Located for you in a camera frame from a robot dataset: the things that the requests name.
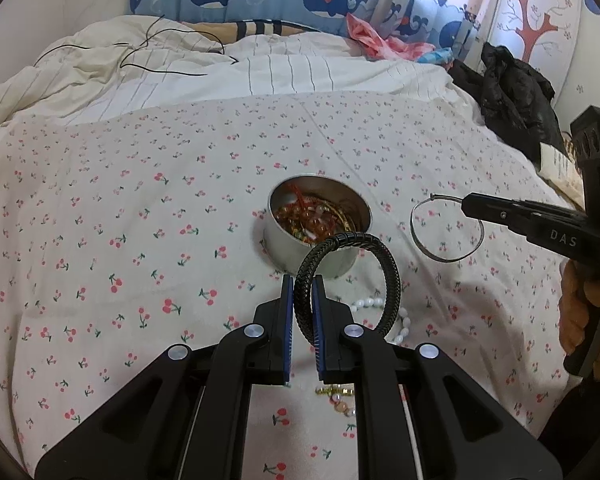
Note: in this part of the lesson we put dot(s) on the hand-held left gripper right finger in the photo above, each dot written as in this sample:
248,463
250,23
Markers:
330,340

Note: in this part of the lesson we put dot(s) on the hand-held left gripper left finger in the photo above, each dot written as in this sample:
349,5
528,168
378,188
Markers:
275,340

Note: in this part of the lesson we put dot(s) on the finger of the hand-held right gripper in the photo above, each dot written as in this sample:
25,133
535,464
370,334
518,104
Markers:
545,232
505,204

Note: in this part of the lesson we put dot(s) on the round silver metal tin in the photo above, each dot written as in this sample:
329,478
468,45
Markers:
285,255

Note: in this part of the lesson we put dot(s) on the thin silver bangle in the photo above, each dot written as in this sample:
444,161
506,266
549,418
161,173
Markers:
420,245

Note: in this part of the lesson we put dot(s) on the person's right forearm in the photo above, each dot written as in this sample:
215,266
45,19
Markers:
580,430

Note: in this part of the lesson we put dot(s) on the person's right hand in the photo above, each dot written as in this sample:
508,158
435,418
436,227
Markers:
580,305

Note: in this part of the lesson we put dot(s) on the white paper booklet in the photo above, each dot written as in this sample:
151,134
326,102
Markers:
562,172

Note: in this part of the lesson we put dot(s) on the black padded jacket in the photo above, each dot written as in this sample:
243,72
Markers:
510,95

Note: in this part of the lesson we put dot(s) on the white wardrobe with tree decal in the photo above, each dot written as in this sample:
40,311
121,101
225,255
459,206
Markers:
545,20

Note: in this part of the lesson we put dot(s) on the blue patterned cloth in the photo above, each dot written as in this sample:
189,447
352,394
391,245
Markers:
437,56

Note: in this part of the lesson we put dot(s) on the pink crumpled cloth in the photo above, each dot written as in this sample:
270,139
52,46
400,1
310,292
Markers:
375,37

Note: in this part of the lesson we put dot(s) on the cream striped duvet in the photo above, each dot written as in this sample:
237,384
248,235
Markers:
290,70

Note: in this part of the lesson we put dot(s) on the tan navy striped pillow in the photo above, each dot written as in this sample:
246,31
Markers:
250,29

